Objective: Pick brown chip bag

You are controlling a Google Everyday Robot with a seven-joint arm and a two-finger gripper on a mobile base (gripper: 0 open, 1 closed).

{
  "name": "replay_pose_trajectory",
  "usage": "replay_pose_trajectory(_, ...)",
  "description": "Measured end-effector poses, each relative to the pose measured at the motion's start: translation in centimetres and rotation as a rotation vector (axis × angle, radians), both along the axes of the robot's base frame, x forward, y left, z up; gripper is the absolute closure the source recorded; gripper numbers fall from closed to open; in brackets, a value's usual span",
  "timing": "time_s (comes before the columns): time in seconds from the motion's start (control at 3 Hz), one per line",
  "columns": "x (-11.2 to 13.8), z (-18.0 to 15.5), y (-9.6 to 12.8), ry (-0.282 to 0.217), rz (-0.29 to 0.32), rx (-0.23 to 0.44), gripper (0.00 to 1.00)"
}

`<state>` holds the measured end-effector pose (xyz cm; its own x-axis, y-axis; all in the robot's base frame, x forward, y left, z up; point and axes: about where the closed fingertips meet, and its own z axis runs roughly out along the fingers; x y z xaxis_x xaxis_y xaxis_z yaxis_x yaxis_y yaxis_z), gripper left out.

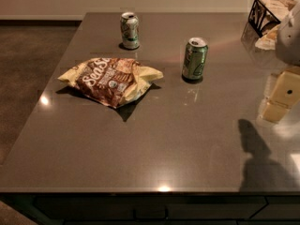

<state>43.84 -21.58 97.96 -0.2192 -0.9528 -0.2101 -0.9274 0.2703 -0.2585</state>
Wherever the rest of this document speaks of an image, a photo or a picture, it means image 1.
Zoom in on black wire napkin holder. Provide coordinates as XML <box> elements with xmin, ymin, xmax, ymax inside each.
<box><xmin>248</xmin><ymin>0</ymin><xmax>296</xmax><ymax>38</ymax></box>

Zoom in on dark cabinet drawers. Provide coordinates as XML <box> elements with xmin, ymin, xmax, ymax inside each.
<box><xmin>1</xmin><ymin>194</ymin><xmax>300</xmax><ymax>225</ymax></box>

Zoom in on white green soda can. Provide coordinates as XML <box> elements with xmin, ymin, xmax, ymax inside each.
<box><xmin>120</xmin><ymin>12</ymin><xmax>140</xmax><ymax>50</ymax></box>

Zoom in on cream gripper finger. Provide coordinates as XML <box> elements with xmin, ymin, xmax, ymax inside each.
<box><xmin>261</xmin><ymin>67</ymin><xmax>300</xmax><ymax>123</ymax></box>

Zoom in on white paper napkins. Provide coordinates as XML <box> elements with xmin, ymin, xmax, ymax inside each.
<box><xmin>249</xmin><ymin>0</ymin><xmax>297</xmax><ymax>50</ymax></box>

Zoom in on brown chip bag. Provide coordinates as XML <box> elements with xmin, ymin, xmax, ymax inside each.
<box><xmin>59</xmin><ymin>58</ymin><xmax>163</xmax><ymax>109</ymax></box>

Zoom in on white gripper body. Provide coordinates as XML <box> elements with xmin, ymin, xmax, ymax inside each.
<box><xmin>276</xmin><ymin>3</ymin><xmax>300</xmax><ymax>66</ymax></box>

